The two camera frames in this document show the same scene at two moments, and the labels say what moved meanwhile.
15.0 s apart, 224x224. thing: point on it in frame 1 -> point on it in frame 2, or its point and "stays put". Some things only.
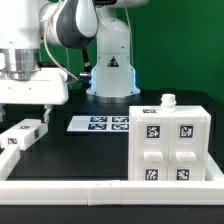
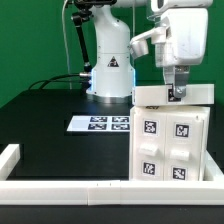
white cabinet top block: x=24 y=133 -> x=195 y=94
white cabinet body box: x=168 y=145 stays put
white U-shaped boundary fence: x=108 y=192 stays put
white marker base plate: x=98 y=123 stays put
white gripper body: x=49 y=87 -> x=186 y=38
